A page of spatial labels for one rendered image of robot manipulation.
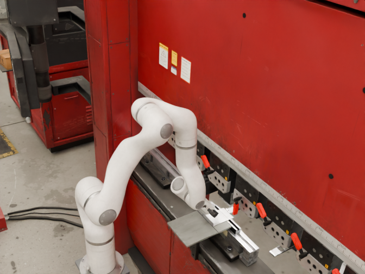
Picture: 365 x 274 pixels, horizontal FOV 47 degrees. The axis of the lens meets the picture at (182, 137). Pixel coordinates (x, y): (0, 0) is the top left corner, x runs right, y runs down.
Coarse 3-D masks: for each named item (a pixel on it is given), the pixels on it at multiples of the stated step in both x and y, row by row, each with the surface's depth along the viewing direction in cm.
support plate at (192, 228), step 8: (184, 216) 212; (192, 216) 212; (200, 216) 212; (168, 224) 207; (176, 224) 207; (184, 224) 207; (192, 224) 207; (200, 224) 208; (208, 224) 208; (224, 224) 208; (176, 232) 202; (184, 232) 202; (192, 232) 203; (200, 232) 203; (208, 232) 203; (216, 232) 203; (184, 240) 198; (192, 240) 198; (200, 240) 199
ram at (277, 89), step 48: (144, 0) 219; (192, 0) 183; (240, 0) 158; (288, 0) 138; (144, 48) 233; (192, 48) 193; (240, 48) 165; (288, 48) 143; (336, 48) 127; (192, 96) 203; (240, 96) 172; (288, 96) 149; (336, 96) 131; (240, 144) 180; (288, 144) 155; (336, 144) 136; (288, 192) 162; (336, 192) 141
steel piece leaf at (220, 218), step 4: (220, 212) 216; (204, 216) 211; (208, 216) 212; (216, 216) 213; (220, 216) 213; (224, 216) 213; (208, 220) 209; (212, 220) 210; (216, 220) 210; (220, 220) 210; (224, 220) 211; (212, 224) 206; (216, 224) 208
